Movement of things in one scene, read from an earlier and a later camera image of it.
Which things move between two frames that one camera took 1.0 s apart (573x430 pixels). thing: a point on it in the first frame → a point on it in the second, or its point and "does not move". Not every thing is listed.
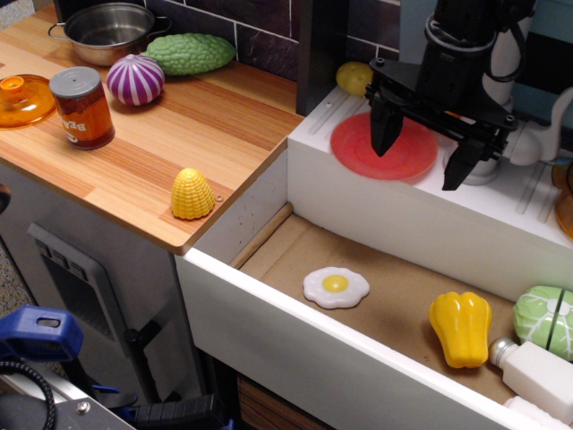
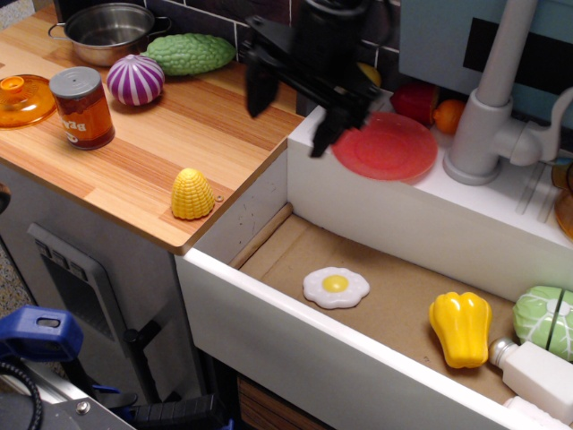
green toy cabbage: (543, 315) does not move
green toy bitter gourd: (184, 53) does not move
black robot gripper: (447, 94) → (340, 82)
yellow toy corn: (192, 196) does not move
